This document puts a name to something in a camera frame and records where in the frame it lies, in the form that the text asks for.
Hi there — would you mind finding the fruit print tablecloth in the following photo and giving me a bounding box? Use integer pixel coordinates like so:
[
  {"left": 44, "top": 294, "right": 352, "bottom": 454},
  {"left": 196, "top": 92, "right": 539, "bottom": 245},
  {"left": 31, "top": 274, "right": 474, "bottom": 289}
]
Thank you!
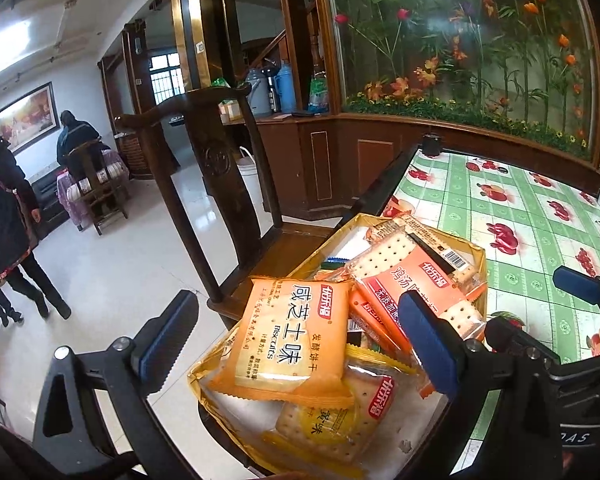
[{"left": 380, "top": 150, "right": 600, "bottom": 480}]

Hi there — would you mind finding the orange cracker packet black label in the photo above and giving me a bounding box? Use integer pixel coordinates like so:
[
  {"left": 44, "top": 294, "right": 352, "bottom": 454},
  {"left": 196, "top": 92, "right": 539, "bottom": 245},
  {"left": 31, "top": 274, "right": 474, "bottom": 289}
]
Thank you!
[{"left": 365, "top": 214, "right": 486, "bottom": 286}]

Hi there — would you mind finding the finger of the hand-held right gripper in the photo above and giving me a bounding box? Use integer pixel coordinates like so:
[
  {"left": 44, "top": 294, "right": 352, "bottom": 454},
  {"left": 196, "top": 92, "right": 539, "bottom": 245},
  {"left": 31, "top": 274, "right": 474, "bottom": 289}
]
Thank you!
[
  {"left": 485, "top": 316, "right": 562, "bottom": 365},
  {"left": 552, "top": 266, "right": 600, "bottom": 307}
]

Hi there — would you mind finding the glass plant display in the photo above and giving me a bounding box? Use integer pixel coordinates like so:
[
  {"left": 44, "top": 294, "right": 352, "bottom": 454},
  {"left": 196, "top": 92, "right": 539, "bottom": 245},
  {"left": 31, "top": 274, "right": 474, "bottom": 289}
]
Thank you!
[{"left": 322, "top": 0, "right": 600, "bottom": 161}]

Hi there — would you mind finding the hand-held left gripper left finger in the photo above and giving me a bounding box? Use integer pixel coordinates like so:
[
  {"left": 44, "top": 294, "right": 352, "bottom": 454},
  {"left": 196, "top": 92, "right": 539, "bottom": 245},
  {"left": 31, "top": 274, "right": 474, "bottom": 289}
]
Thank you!
[{"left": 32, "top": 290, "right": 201, "bottom": 480}]

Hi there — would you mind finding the grey thermos kettle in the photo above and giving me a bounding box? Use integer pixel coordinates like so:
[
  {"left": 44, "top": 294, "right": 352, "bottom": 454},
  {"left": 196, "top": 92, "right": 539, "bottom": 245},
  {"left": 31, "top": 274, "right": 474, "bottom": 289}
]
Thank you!
[{"left": 244, "top": 67, "right": 273, "bottom": 117}]

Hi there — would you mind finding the black flask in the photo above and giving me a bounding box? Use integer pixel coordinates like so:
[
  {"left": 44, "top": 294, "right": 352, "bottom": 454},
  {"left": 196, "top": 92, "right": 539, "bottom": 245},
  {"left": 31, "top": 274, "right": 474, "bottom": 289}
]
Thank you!
[{"left": 262, "top": 66, "right": 281, "bottom": 113}]

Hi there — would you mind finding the blue thermos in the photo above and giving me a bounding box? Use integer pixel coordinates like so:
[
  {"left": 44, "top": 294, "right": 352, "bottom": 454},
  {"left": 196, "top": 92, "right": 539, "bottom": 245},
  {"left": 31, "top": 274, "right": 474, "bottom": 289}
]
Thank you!
[{"left": 274, "top": 61, "right": 297, "bottom": 113}]

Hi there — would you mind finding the yellow square cracker packet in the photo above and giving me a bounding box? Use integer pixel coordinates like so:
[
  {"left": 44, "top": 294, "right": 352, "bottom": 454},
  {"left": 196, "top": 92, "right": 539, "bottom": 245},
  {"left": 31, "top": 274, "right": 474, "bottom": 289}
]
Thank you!
[{"left": 260, "top": 342, "right": 421, "bottom": 480}]

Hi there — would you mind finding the framed wall painting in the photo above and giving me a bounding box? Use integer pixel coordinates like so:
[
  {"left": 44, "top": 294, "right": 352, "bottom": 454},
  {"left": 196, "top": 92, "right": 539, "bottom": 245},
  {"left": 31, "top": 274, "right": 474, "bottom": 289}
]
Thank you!
[{"left": 0, "top": 81, "right": 61, "bottom": 156}]

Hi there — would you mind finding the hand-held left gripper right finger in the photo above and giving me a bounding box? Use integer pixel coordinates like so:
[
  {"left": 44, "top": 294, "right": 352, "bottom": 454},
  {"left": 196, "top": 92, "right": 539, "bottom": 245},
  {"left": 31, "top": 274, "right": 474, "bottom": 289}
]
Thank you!
[{"left": 399, "top": 292, "right": 516, "bottom": 480}]

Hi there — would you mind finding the green-label plastic bottle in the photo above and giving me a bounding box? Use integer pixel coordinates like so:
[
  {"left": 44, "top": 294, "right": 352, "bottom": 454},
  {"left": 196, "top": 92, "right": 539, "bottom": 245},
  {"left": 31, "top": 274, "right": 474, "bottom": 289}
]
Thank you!
[{"left": 307, "top": 74, "right": 331, "bottom": 113}]

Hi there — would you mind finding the yellow-orange biscuit packet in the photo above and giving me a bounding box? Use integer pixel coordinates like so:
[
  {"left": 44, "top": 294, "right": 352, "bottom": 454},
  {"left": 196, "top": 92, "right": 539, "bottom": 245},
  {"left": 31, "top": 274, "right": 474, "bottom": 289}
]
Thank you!
[{"left": 207, "top": 276, "right": 356, "bottom": 408}]

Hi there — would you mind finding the dark wooden chair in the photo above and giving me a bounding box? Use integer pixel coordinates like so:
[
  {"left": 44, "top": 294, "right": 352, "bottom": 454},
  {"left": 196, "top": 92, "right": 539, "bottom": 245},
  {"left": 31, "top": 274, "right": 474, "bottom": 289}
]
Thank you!
[
  {"left": 115, "top": 82, "right": 351, "bottom": 331},
  {"left": 62, "top": 140, "right": 131, "bottom": 236}
]

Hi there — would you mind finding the wooden pillar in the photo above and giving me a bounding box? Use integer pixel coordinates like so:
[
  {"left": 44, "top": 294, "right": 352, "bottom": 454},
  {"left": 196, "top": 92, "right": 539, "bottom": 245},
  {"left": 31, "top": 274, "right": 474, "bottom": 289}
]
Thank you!
[{"left": 169, "top": 0, "right": 246, "bottom": 111}]

